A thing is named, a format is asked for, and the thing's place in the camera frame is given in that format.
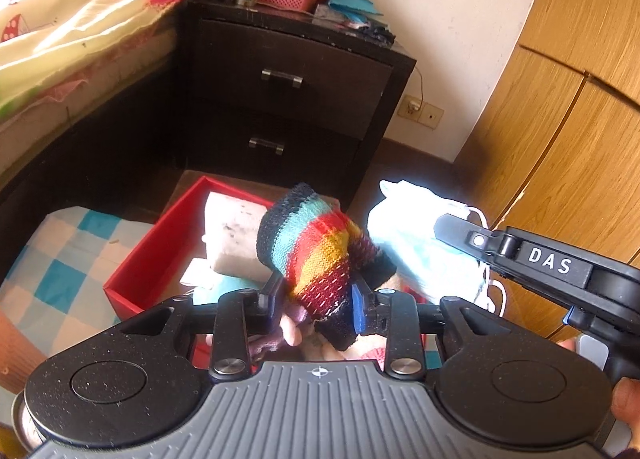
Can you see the light blue face mask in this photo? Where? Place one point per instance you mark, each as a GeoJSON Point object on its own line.
{"type": "Point", "coordinates": [415, 249]}

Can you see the red cardboard box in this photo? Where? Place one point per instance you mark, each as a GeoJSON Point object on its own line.
{"type": "Point", "coordinates": [145, 264]}

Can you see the orange ribbed cup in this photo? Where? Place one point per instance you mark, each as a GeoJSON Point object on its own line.
{"type": "Point", "coordinates": [10, 349]}

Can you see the bed with floral blanket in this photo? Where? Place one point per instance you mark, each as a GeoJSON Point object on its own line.
{"type": "Point", "coordinates": [75, 24]}

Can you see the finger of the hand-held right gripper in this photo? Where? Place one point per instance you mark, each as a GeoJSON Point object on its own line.
{"type": "Point", "coordinates": [465, 234]}

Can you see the striped knit glove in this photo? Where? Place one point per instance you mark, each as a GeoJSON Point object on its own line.
{"type": "Point", "coordinates": [320, 244]}

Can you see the blue white checkered cloth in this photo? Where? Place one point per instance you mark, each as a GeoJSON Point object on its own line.
{"type": "Point", "coordinates": [65, 264]}

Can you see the beige wall socket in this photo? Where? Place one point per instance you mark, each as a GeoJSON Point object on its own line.
{"type": "Point", "coordinates": [425, 114]}

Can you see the floral bed mattress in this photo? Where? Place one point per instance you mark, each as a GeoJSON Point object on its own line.
{"type": "Point", "coordinates": [100, 154]}

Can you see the small white cloth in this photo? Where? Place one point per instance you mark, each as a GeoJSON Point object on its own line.
{"type": "Point", "coordinates": [197, 271]}

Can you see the white green-print cloth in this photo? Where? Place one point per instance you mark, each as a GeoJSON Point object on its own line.
{"type": "Point", "coordinates": [235, 234]}

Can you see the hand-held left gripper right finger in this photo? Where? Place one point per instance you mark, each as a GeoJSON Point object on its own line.
{"type": "Point", "coordinates": [357, 309]}

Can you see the dark wooden nightstand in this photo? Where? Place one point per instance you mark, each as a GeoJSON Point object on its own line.
{"type": "Point", "coordinates": [300, 104]}

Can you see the pink soft toy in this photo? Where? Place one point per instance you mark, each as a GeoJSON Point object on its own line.
{"type": "Point", "coordinates": [292, 334]}

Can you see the light teal cloth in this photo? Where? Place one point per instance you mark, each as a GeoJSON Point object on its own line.
{"type": "Point", "coordinates": [225, 289]}

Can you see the wooden wardrobe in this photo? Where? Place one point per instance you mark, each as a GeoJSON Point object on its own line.
{"type": "Point", "coordinates": [575, 89]}

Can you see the dark cloth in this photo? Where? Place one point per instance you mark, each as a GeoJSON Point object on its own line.
{"type": "Point", "coordinates": [375, 31]}

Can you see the person's right hand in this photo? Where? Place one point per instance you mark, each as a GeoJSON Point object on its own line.
{"type": "Point", "coordinates": [627, 399]}

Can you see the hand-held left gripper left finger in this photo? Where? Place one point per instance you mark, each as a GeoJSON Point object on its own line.
{"type": "Point", "coordinates": [272, 306]}

